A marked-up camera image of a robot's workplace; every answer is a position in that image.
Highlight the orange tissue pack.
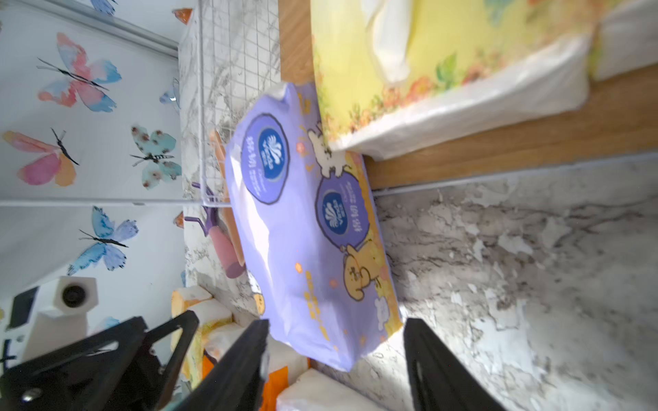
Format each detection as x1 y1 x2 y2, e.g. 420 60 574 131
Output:
202 351 310 410

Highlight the white wire shelf rack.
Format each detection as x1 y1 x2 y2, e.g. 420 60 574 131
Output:
176 0 658 209

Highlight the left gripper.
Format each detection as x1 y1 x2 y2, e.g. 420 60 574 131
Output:
0 309 200 411

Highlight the purple pink garden fork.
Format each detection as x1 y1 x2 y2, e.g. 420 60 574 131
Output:
182 205 246 279

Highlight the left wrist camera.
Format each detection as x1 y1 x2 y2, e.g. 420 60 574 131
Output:
1 277 99 368

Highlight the purple tissue pack bottom shelf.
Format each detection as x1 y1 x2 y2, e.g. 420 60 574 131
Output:
224 83 402 372

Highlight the orange-yellow tissue pack top shelf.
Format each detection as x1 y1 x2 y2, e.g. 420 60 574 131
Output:
202 322 309 386

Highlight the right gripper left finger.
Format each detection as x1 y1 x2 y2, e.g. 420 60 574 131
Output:
176 320 270 411

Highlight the purple tissue pack shelf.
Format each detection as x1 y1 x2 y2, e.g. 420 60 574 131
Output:
224 83 402 372
276 369 384 411

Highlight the yellow tissue pack shelf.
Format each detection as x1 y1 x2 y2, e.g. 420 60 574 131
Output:
171 285 213 318

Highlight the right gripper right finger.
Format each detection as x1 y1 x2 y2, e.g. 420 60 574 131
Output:
404 318 504 411

